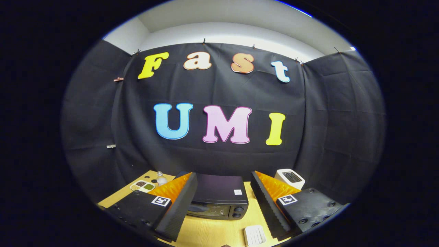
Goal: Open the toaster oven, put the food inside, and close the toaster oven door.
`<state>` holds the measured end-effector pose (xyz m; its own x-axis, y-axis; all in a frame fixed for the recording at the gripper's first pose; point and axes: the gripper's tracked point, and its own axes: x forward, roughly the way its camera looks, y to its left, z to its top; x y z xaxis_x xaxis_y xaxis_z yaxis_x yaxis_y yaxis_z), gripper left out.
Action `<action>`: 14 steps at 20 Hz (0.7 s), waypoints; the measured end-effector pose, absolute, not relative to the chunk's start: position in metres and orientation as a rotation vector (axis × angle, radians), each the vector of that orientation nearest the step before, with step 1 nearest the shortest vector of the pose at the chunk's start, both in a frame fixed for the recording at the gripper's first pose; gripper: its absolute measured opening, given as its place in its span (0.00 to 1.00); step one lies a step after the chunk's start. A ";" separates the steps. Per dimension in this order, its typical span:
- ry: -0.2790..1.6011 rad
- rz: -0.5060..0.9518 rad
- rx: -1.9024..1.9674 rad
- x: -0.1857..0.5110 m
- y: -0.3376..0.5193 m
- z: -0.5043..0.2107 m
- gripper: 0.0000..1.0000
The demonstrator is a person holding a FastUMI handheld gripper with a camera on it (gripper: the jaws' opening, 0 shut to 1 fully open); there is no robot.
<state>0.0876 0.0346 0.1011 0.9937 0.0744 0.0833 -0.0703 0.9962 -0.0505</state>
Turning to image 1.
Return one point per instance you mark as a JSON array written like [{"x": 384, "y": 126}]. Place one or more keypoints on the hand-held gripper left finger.
[{"x": 178, "y": 211}]

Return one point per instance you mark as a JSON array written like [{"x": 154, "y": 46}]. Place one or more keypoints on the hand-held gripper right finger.
[{"x": 267, "y": 207}]

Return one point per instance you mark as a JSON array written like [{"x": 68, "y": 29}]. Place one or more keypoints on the black toaster oven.
[{"x": 219, "y": 188}]

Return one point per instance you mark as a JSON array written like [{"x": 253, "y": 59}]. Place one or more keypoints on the white ribbed food tray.
[{"x": 254, "y": 236}]

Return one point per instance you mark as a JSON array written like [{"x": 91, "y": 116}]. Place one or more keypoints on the white bread toaster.
[{"x": 291, "y": 178}]

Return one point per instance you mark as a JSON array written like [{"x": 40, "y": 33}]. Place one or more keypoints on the small clear bottle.
[{"x": 161, "y": 180}]

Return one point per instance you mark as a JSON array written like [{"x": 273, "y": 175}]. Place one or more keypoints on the divided white spice dish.
[{"x": 142, "y": 186}]

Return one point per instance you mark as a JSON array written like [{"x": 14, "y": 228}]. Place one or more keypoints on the black backdrop cloth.
[{"x": 219, "y": 157}]

